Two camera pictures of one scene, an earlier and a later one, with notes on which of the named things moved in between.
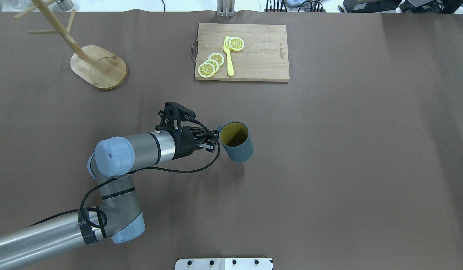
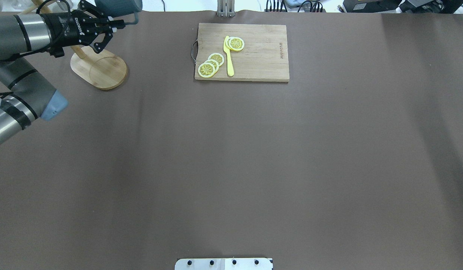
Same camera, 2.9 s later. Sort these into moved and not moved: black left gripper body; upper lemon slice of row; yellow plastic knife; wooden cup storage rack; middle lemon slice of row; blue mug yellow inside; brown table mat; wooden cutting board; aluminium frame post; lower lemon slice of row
Moved: blue mug yellow inside; black left gripper body
Not moved: aluminium frame post; wooden cup storage rack; middle lemon slice of row; yellow plastic knife; brown table mat; wooden cutting board; lower lemon slice of row; upper lemon slice of row
